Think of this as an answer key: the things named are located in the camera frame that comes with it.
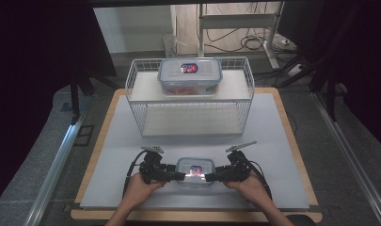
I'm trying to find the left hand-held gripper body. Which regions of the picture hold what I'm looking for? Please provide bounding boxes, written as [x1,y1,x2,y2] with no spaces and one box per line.
[138,144,177,185]

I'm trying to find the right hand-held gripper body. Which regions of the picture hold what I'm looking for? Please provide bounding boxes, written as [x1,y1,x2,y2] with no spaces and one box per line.
[214,140,258,183]

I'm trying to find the small clear plastic food container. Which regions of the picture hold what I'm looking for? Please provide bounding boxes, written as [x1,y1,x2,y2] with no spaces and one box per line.
[175,156,216,189]

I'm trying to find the white wire shelf rack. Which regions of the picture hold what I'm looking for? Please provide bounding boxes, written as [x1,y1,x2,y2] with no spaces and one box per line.
[124,56,256,138]

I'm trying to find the large clear plastic food container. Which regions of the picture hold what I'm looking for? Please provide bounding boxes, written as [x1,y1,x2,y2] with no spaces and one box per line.
[156,57,224,96]

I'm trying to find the person's right hand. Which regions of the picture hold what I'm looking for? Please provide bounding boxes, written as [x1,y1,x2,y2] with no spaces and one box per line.
[223,173,271,211]

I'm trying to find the person's left hand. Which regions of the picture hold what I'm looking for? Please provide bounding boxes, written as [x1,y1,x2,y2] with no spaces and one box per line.
[123,171,167,210]

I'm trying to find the black tripod stand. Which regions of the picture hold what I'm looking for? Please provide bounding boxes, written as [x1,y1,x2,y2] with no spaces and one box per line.
[68,70,119,125]
[273,51,341,122]

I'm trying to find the dark curtain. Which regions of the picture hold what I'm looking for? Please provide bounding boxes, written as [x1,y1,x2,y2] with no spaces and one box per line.
[0,0,118,208]
[304,0,381,153]

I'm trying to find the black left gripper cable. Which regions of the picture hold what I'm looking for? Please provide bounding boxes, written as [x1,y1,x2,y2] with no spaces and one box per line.
[121,150,148,200]

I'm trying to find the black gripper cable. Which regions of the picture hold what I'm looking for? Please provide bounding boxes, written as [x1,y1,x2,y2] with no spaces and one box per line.
[247,159,273,201]
[121,150,148,200]

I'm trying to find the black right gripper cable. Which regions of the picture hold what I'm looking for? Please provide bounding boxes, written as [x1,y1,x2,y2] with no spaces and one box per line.
[247,159,273,201]

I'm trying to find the aluminium floor rail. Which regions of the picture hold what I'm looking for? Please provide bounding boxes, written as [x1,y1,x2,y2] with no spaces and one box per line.
[23,121,83,226]
[312,91,381,222]

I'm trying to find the black floor cables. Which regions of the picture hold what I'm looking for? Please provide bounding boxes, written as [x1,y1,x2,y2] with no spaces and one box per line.
[206,27,297,55]

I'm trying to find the white metal desk frame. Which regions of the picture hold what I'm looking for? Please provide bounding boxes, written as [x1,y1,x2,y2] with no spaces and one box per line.
[197,2,282,71]

